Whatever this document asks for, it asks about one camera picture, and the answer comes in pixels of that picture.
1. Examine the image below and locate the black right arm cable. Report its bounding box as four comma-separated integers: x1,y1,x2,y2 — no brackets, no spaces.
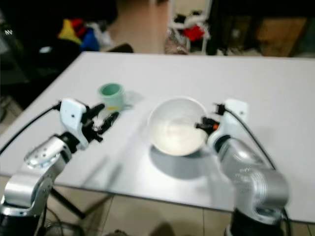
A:
215,103,277,171

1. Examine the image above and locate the light green ceramic mug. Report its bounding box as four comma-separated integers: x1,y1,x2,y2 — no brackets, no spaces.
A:
98,83,129,112

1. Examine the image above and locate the white printed bag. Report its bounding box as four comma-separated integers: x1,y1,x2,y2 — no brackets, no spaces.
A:
96,22,113,48

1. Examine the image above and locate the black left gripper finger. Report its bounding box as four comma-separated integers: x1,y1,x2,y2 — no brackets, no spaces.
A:
100,111,121,135
84,103,106,121

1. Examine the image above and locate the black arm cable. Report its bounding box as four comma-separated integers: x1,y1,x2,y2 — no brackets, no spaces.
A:
0,102,63,156
215,103,277,171

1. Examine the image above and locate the large white bowl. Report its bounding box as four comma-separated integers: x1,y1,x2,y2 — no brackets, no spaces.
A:
147,96,210,157

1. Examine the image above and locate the patterned tote bag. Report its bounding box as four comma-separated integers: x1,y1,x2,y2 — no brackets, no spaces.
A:
165,29,188,55

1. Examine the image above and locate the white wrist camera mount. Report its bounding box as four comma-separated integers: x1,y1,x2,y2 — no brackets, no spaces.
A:
209,98,251,148
59,98,88,151

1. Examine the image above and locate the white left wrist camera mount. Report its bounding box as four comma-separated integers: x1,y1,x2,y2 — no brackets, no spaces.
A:
59,98,88,151

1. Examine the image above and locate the red hat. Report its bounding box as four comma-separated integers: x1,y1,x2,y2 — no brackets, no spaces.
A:
71,19,87,34

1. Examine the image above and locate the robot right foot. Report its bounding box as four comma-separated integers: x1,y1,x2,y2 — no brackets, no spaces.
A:
150,223,173,236

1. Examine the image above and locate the black round side table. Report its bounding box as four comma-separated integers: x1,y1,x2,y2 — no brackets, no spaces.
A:
0,42,80,110

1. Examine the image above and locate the large brown cardboard box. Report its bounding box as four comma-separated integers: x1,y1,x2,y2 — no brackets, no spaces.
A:
256,17,309,58

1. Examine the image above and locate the white metal rack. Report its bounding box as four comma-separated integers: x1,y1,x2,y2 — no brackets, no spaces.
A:
170,0,213,54

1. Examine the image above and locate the blue bag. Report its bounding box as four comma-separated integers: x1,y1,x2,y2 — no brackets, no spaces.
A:
81,29,99,52

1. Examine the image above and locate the yellow cloth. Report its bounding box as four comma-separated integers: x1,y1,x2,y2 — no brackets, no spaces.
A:
58,20,82,44

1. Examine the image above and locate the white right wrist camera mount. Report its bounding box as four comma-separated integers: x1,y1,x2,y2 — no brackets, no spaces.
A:
209,98,251,148

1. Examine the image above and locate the black table leg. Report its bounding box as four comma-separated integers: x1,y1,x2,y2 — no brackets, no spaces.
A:
49,189,85,220

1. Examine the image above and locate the black chair back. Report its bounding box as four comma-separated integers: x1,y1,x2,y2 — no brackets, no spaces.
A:
108,43,135,54

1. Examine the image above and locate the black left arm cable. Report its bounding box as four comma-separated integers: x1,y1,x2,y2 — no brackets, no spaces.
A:
0,102,63,156

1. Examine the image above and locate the red cloth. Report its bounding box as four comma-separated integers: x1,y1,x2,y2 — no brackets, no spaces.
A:
183,25,206,43

